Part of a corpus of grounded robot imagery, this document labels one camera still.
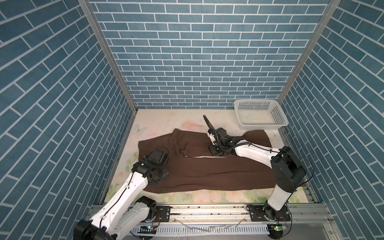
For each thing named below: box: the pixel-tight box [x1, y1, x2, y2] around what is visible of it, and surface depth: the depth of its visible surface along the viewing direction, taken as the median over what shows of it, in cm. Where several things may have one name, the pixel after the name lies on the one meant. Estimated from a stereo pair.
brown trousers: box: [138, 128, 275, 193], surface depth 89 cm
